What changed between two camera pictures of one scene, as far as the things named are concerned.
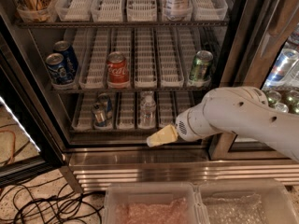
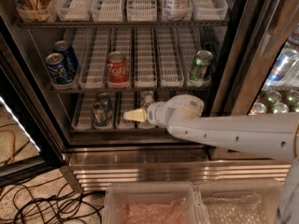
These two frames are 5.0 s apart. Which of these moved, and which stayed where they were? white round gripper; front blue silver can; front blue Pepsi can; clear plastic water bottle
Moved: white round gripper
Stayed: front blue silver can; front blue Pepsi can; clear plastic water bottle
